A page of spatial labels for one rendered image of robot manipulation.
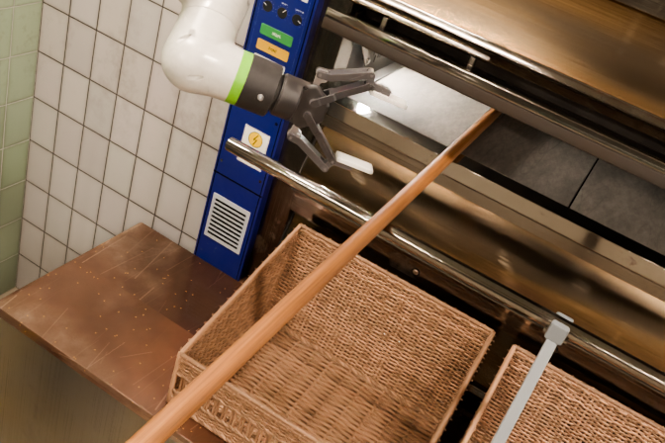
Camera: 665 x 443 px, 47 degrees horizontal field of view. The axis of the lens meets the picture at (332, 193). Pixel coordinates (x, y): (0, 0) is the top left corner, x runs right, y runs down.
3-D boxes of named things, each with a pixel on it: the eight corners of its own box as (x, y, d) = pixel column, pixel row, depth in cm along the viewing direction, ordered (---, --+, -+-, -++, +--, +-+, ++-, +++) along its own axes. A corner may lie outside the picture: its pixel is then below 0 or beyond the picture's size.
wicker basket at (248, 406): (273, 300, 208) (299, 219, 194) (458, 409, 193) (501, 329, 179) (159, 401, 168) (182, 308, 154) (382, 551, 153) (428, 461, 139)
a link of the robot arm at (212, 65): (147, 89, 128) (155, 61, 118) (171, 27, 132) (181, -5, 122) (227, 119, 131) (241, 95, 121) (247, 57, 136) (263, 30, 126)
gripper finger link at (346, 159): (337, 157, 134) (335, 161, 135) (373, 171, 136) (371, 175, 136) (336, 149, 137) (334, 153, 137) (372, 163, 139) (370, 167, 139)
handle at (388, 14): (337, 18, 161) (340, 18, 162) (478, 83, 151) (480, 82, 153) (346, -9, 159) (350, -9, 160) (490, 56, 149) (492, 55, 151)
